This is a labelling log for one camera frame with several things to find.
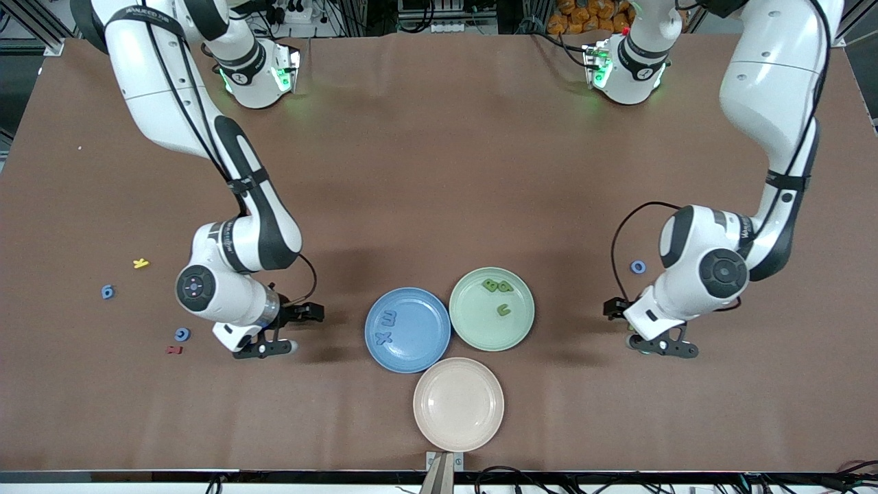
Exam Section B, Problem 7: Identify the blue plate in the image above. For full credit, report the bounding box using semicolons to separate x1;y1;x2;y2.
364;287;452;374

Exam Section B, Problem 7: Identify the green plate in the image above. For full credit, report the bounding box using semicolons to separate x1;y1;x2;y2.
449;267;536;352

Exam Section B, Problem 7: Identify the beige plate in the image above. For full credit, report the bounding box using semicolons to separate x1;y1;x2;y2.
413;357;505;453

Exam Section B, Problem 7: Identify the brown table cover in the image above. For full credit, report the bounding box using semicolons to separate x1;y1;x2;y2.
0;31;878;474

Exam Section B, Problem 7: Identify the bag of oranges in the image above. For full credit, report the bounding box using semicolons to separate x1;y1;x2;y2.
547;0;635;35

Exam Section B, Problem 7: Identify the power strip with black plugs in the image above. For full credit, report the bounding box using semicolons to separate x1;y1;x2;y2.
264;0;313;25

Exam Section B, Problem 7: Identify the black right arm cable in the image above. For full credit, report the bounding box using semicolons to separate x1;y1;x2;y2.
141;14;318;306

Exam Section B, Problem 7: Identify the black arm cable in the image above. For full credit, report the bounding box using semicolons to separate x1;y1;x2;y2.
610;0;834;301
141;14;318;306

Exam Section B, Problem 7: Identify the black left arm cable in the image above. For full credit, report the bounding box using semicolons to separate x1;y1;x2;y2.
610;0;834;301

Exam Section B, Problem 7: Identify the metal bracket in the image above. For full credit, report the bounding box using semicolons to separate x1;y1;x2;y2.
420;451;464;494

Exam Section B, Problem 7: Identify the aluminium frame profile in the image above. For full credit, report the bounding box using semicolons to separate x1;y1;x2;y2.
7;0;66;57
833;0;878;49

